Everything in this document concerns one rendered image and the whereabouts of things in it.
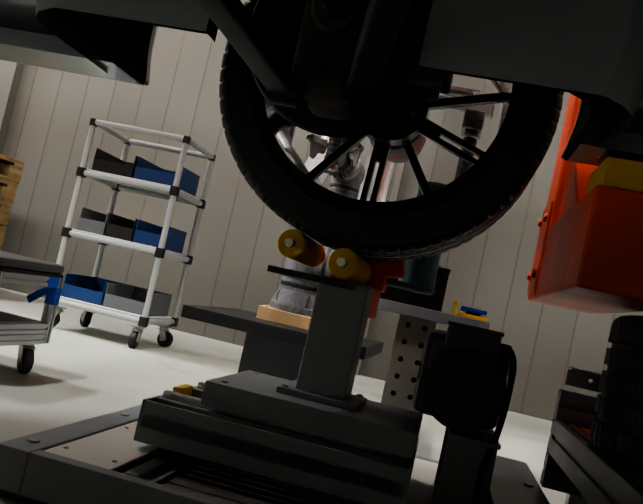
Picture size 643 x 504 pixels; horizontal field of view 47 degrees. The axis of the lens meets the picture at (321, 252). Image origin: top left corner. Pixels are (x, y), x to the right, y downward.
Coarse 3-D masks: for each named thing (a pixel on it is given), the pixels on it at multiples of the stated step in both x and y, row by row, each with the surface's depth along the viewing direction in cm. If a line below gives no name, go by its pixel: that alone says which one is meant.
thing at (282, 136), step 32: (256, 96) 143; (480, 96) 155; (512, 96) 135; (288, 128) 165; (416, 128) 153; (288, 160) 141; (384, 160) 157; (416, 160) 156; (480, 160) 134; (320, 192) 139; (448, 192) 135
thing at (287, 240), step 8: (288, 232) 146; (296, 232) 145; (280, 240) 146; (288, 240) 143; (296, 240) 145; (304, 240) 145; (312, 240) 155; (280, 248) 146; (288, 248) 145; (296, 248) 145; (304, 248) 145; (312, 248) 152; (320, 248) 163; (288, 256) 145; (296, 256) 145; (304, 256) 149; (312, 256) 155; (320, 256) 163; (304, 264) 163; (312, 264) 163
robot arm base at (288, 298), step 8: (280, 288) 254; (288, 288) 251; (296, 288) 250; (304, 288) 250; (312, 288) 251; (280, 296) 251; (288, 296) 249; (296, 296) 249; (304, 296) 249; (312, 296) 251; (272, 304) 252; (280, 304) 249; (288, 304) 248; (296, 304) 248; (304, 304) 248; (312, 304) 250; (296, 312) 247; (304, 312) 248
